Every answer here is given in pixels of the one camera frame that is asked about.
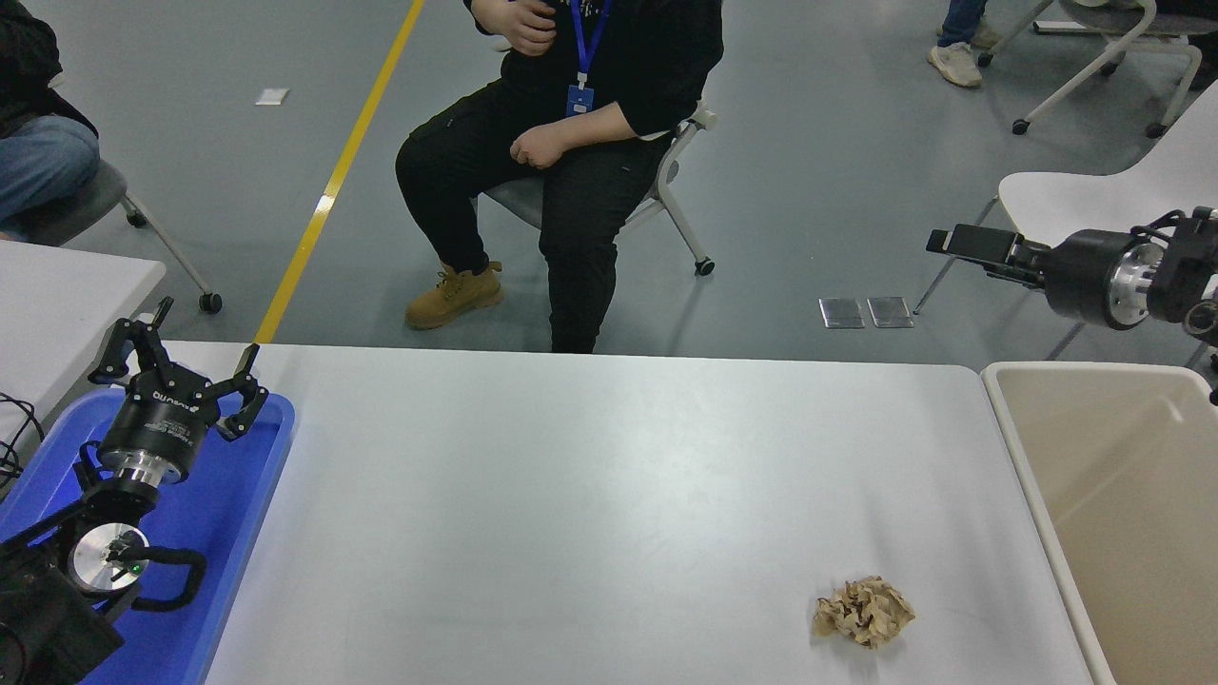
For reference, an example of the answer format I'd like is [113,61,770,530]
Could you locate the person with beige sneakers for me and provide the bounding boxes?
[928,0,1000,88]

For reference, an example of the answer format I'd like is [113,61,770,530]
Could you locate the blue plastic tray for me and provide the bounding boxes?
[0,388,296,685]

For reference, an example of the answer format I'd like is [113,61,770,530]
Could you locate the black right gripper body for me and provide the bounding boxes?
[1042,230,1124,329]

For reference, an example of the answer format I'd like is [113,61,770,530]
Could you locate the large pale bin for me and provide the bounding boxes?
[980,362,1218,685]

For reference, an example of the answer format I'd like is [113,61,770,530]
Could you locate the white side table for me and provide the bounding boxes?
[0,241,167,448]

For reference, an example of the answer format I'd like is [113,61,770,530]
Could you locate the black cable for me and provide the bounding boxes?
[0,393,45,491]

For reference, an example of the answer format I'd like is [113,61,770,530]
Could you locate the tan paper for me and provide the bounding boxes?
[811,575,917,650]

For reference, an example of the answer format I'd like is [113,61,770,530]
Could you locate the person with tan boots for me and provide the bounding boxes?
[395,0,724,355]

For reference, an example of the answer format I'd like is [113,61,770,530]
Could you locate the person's left hand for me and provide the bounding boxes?
[511,126,572,170]

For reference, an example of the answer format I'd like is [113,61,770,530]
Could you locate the grey wheeled chair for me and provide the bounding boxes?
[476,100,717,277]
[19,160,225,316]

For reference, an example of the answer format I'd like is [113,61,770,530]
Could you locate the white-framed wheeled chair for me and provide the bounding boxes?
[977,0,1218,140]

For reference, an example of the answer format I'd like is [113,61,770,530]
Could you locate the blue lanyard badge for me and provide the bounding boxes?
[566,0,615,118]

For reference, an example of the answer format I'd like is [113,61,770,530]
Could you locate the person's right hand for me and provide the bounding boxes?
[495,0,558,56]

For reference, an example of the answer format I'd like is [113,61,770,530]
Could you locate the white plastic chair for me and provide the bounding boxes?
[912,81,1218,374]

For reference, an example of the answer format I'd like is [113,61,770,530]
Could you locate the person in blue jeans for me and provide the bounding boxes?
[0,0,101,244]

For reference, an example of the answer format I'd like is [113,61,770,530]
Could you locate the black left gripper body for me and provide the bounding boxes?
[99,373,220,477]

